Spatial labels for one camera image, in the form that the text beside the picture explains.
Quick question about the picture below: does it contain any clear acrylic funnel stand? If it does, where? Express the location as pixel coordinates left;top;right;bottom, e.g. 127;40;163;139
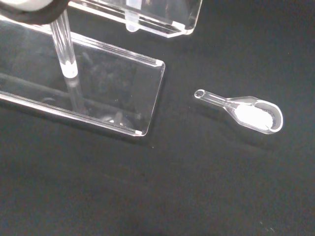
0;0;203;137

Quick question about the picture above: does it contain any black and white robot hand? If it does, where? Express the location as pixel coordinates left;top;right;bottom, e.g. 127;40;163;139
0;0;69;25

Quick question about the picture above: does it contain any glass weighing funnel with powder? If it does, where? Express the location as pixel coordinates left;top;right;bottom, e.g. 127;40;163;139
193;88;284;135

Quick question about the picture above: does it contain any black bench cloth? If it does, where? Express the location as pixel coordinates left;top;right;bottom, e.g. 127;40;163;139
0;0;315;236

